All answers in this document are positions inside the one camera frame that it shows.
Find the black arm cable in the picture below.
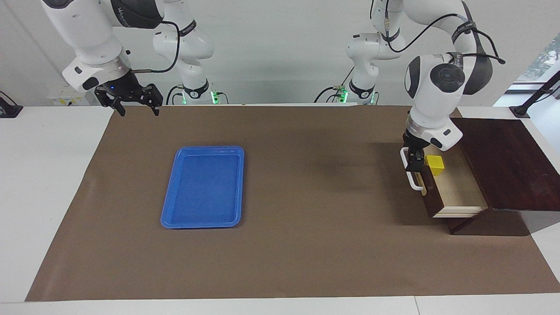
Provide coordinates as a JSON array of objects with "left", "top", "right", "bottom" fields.
[
  {"left": 372, "top": 0, "right": 506, "bottom": 65},
  {"left": 131, "top": 20, "right": 182, "bottom": 74}
]

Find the black camera stand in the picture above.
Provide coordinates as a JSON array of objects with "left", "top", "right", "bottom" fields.
[{"left": 510, "top": 70, "right": 560, "bottom": 119}]

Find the yellow cube block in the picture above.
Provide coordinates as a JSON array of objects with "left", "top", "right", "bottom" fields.
[{"left": 424, "top": 155, "right": 445, "bottom": 176}]

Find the dark wooden cabinet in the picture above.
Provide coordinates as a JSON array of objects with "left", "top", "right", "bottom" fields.
[{"left": 448, "top": 118, "right": 554, "bottom": 235}]

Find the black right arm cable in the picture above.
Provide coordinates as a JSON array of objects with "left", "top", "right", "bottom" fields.
[{"left": 131, "top": 20, "right": 182, "bottom": 74}]

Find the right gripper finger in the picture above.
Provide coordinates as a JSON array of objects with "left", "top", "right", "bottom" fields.
[
  {"left": 140, "top": 84, "right": 164, "bottom": 116},
  {"left": 95, "top": 87, "right": 126, "bottom": 116}
]

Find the black clamp mount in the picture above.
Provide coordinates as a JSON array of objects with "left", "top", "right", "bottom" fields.
[{"left": 0, "top": 91, "right": 23, "bottom": 119}]

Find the window frame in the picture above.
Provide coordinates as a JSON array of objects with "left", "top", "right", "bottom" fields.
[{"left": 516, "top": 35, "right": 560, "bottom": 95}]

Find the blue plastic tray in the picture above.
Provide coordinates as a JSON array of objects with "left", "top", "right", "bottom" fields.
[{"left": 160, "top": 146, "right": 245, "bottom": 229}]

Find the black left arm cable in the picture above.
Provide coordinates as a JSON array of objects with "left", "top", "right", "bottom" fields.
[{"left": 372, "top": 0, "right": 506, "bottom": 65}]

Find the brown table mat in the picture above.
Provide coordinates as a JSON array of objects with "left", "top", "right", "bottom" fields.
[{"left": 25, "top": 104, "right": 560, "bottom": 302}]

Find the black base cable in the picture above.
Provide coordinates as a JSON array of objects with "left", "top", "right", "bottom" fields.
[
  {"left": 165, "top": 85, "right": 185, "bottom": 105},
  {"left": 313, "top": 66, "right": 353, "bottom": 104}
]

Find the white wall socket strip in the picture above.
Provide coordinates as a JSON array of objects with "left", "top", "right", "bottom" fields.
[{"left": 48, "top": 94, "right": 95, "bottom": 107}]

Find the white drawer handle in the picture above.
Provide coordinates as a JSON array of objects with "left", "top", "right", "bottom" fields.
[{"left": 400, "top": 147, "right": 426, "bottom": 192}]

